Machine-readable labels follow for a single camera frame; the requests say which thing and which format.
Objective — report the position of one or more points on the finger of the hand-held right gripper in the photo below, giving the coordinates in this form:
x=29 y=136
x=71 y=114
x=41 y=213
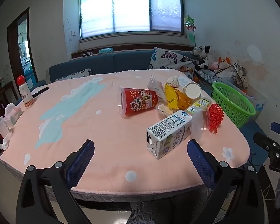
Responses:
x=278 y=127
x=266 y=141

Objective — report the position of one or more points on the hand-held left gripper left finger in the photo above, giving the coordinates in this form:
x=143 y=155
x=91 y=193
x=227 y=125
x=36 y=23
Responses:
x=81 y=163

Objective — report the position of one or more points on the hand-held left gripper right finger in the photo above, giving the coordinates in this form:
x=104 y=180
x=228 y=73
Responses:
x=200 y=163

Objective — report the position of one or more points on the clear plastic cup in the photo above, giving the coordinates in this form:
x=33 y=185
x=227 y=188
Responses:
x=199 y=123

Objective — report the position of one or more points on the white milk carton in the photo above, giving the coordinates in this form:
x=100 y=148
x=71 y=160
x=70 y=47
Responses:
x=168 y=130

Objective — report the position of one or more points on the green plastic basket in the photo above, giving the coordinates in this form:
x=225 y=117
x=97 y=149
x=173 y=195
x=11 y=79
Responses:
x=235 y=105

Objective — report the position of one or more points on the red plastic scrubber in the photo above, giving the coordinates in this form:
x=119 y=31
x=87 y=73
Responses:
x=214 y=116

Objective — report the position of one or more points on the small yellow-green carton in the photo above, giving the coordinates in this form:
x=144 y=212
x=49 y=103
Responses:
x=198 y=103

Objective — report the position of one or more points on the small clear jelly cup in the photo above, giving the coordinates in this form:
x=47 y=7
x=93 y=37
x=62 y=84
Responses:
x=164 y=109

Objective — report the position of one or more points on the yellow snack packet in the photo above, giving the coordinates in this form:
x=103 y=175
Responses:
x=172 y=98

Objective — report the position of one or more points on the white paper cup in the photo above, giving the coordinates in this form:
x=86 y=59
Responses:
x=192 y=89

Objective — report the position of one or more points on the red drink can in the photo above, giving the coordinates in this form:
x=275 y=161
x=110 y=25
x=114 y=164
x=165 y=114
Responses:
x=137 y=100

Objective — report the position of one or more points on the white tissue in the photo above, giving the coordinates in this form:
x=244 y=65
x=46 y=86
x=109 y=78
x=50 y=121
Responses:
x=172 y=80

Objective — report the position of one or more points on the clear plastic wrapper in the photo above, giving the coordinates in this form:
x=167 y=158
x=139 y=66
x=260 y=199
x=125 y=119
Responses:
x=155 y=85

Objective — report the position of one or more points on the blue floor mat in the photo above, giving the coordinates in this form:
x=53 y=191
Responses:
x=252 y=135

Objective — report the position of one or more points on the clear plastic storage bin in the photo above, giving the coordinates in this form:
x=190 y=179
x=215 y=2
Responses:
x=259 y=102

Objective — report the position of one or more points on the pink printed blanket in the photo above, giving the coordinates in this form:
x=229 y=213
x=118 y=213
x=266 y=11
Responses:
x=107 y=133

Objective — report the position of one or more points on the person's grey checked trousers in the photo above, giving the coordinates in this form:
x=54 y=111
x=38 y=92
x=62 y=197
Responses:
x=168 y=207

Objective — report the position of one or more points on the beige patterned cloth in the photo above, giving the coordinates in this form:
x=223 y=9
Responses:
x=241 y=74

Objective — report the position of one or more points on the clear plastic cups at edge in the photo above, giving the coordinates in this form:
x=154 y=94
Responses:
x=15 y=114

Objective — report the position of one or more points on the black remote control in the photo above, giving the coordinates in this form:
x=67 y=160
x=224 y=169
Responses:
x=39 y=92

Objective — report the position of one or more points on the orange fox plush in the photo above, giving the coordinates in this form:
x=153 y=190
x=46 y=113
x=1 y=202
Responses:
x=224 y=61

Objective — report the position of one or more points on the striped cushion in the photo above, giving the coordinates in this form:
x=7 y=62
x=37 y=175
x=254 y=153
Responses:
x=206 y=75

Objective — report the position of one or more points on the pink plush toy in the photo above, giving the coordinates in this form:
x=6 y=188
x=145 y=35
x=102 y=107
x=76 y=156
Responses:
x=215 y=65

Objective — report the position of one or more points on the small patterned pillow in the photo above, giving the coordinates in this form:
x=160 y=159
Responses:
x=77 y=74

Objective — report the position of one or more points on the white bottle with red cap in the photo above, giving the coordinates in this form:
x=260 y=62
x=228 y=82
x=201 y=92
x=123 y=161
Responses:
x=25 y=93

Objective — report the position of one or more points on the black and white cow plush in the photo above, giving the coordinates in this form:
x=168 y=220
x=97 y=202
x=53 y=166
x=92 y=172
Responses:
x=205 y=56

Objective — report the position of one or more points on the dark wooden cabinet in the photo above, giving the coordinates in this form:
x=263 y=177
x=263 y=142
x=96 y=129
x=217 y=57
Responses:
x=0 y=98

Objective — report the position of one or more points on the blue sofa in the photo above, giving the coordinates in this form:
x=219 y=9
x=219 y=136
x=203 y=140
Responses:
x=112 y=63

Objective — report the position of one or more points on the flat box on sill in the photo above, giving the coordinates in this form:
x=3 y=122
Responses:
x=86 y=53

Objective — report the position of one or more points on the butterfly print pillow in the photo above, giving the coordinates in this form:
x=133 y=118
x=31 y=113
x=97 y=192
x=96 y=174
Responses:
x=168 y=58

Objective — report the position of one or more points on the grey koala plush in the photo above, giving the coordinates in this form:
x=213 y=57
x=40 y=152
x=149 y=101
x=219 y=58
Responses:
x=197 y=50

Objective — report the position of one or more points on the teal wet wipes pack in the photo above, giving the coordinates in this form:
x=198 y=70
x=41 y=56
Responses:
x=106 y=50

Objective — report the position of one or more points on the colourful pinwheel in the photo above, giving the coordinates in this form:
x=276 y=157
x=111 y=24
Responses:
x=189 y=24

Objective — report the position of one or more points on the window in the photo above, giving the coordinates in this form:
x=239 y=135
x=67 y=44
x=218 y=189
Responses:
x=130 y=7

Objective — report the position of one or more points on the brown door frame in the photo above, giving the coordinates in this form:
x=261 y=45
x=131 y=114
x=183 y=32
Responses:
x=12 y=51

